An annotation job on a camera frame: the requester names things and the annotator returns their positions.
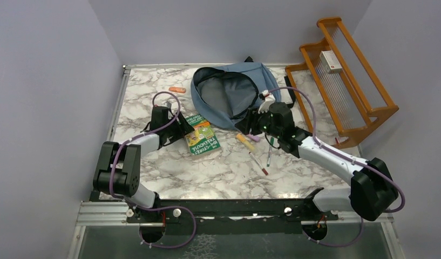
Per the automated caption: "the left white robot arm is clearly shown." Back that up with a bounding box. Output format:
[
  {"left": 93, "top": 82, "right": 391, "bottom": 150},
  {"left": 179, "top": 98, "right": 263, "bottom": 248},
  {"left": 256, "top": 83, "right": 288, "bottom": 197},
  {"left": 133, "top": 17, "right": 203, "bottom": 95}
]
[{"left": 93, "top": 106, "right": 194, "bottom": 222}]

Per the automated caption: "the green marker pen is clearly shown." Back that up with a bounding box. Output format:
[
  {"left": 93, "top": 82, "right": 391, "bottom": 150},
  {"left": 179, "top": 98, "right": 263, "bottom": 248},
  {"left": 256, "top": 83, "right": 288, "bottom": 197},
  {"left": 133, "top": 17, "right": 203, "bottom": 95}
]
[{"left": 267, "top": 137, "right": 274, "bottom": 167}]

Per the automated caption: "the purple cable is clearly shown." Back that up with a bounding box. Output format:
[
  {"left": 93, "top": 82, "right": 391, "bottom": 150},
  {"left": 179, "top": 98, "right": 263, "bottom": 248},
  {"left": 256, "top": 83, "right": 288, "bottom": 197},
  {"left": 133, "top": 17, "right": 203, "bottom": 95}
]
[
  {"left": 109, "top": 91, "right": 198, "bottom": 250},
  {"left": 267, "top": 86, "right": 406, "bottom": 248}
]

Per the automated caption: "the yellow orange highlighter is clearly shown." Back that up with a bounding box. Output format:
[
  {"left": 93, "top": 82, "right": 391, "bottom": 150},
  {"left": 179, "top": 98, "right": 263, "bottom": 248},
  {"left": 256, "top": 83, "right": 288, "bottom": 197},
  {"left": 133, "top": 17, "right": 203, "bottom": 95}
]
[{"left": 236, "top": 133, "right": 256, "bottom": 154}]

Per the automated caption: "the green treehouse book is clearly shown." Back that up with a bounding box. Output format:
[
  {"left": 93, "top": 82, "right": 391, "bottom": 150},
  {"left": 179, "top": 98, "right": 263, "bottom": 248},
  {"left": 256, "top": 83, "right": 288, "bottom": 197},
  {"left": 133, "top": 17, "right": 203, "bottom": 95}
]
[{"left": 185, "top": 114, "right": 221, "bottom": 156}]

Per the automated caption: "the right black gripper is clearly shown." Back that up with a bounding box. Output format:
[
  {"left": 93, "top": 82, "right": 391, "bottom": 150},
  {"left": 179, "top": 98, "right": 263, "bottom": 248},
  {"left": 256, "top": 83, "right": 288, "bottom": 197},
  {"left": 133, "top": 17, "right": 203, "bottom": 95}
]
[{"left": 235, "top": 105, "right": 282, "bottom": 139}]

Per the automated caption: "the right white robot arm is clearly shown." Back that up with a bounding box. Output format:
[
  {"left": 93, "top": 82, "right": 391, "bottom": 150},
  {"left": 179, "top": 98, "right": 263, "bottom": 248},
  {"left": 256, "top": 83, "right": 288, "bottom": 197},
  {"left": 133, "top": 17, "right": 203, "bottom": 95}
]
[{"left": 235, "top": 103, "right": 401, "bottom": 221}]

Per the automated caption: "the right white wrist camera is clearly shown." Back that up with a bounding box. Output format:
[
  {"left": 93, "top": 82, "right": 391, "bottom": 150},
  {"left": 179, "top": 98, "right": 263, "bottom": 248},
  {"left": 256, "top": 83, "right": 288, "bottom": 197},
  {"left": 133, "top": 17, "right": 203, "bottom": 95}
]
[{"left": 258, "top": 90, "right": 276, "bottom": 114}]

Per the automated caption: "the red marker pen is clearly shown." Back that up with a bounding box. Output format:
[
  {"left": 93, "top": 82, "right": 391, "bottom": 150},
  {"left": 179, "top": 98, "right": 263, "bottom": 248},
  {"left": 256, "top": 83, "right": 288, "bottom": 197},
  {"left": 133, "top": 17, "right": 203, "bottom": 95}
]
[{"left": 248, "top": 152, "right": 268, "bottom": 175}]

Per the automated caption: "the orange wooden rack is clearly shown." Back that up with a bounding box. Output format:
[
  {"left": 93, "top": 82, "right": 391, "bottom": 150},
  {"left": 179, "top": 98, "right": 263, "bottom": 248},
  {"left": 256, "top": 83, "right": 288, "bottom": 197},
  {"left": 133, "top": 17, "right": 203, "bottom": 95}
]
[{"left": 285, "top": 17, "right": 399, "bottom": 149}]

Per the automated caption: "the small white box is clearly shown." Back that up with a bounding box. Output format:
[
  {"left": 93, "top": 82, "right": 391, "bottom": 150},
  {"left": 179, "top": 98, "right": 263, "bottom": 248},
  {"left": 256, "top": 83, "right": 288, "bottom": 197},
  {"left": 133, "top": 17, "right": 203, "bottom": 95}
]
[{"left": 320, "top": 50, "right": 343, "bottom": 74}]

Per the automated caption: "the pink highlighter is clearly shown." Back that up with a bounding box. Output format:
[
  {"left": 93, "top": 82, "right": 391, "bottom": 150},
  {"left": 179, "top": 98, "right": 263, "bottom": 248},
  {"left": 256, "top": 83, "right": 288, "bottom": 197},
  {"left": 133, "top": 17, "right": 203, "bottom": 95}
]
[{"left": 247, "top": 134, "right": 260, "bottom": 142}]

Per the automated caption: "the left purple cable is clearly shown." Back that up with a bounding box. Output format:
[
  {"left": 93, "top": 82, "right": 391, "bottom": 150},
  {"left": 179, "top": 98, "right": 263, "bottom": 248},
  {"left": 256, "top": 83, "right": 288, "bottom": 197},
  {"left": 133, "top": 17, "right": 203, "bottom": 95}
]
[{"left": 109, "top": 91, "right": 198, "bottom": 250}]

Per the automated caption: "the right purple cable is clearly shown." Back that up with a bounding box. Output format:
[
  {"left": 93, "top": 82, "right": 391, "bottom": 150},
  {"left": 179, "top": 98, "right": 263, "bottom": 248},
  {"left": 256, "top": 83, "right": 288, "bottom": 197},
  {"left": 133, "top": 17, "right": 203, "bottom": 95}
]
[{"left": 267, "top": 86, "right": 406, "bottom": 248}]

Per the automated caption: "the blue student backpack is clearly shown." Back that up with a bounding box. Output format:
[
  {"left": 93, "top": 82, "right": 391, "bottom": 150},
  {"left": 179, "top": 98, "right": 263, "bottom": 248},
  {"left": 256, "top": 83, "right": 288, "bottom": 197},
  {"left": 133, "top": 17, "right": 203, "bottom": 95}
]
[{"left": 191, "top": 57, "right": 279, "bottom": 130}]

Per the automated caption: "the black metal base rail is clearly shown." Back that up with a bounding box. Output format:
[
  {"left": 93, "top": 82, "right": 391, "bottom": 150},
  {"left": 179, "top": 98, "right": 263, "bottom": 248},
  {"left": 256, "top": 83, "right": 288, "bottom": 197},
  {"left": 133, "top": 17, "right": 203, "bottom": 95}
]
[{"left": 126, "top": 199, "right": 338, "bottom": 235}]

